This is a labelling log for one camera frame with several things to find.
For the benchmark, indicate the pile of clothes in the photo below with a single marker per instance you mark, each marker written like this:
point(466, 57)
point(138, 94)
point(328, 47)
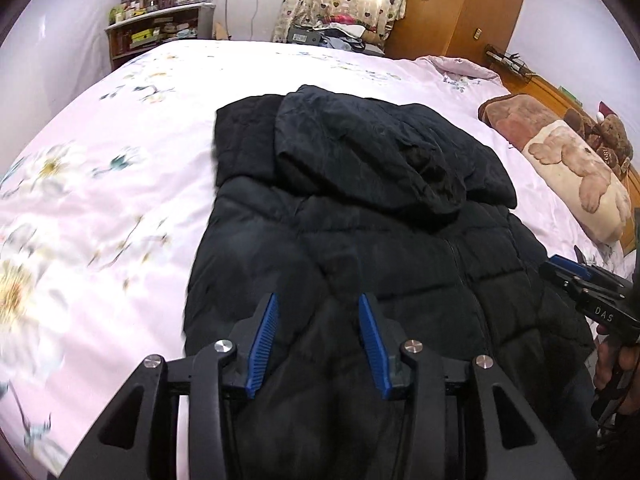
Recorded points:
point(340, 35)

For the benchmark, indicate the row of bottles and jars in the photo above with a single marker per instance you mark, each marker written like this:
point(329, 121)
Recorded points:
point(140, 2)

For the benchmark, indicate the black puffer jacket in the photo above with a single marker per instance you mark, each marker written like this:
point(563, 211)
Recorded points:
point(380, 220)

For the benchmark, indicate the wooden wardrobe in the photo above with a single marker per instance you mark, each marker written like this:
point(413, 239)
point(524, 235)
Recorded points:
point(450, 10)

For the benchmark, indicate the wooden headboard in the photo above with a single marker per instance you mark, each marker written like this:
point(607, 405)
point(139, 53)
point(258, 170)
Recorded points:
point(545, 90)

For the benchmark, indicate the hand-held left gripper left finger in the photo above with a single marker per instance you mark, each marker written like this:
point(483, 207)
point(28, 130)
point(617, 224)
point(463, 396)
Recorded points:
point(261, 350)

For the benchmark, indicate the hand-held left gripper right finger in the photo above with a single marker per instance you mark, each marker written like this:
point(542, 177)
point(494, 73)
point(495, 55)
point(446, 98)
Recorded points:
point(375, 350)

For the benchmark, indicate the person's right hand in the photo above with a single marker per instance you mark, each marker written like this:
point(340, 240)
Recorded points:
point(605, 360)

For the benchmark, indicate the bed with pink floral sheet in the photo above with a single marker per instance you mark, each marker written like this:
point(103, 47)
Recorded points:
point(125, 160)

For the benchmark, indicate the wooden bookshelf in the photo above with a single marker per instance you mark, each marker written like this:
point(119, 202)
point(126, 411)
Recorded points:
point(165, 10)

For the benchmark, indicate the brown teddy bear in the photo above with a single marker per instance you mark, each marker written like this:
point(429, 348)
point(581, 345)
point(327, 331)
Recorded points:
point(612, 132)

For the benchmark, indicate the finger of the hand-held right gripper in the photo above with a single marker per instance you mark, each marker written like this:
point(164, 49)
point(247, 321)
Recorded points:
point(567, 267)
point(584, 256)

